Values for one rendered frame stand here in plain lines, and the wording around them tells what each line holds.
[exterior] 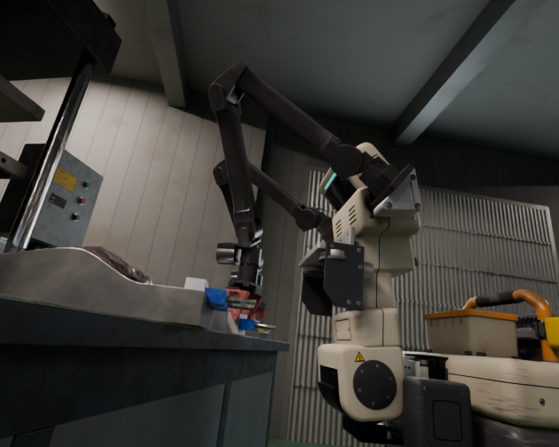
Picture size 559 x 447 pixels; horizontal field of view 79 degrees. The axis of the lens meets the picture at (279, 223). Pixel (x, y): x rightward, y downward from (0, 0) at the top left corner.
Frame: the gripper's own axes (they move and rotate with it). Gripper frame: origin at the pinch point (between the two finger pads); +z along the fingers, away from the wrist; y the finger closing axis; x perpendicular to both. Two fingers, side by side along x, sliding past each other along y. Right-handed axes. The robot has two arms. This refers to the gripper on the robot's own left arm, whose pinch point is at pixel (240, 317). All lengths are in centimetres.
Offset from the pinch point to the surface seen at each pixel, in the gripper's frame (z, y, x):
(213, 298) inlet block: -1.1, 32.7, 9.2
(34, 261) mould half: -3, 50, -14
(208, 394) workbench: 18.8, 6.7, -2.4
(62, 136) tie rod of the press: -58, 11, -80
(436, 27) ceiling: -269, -158, 69
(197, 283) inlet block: -3.3, 34.3, 6.4
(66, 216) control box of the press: -34, -12, -95
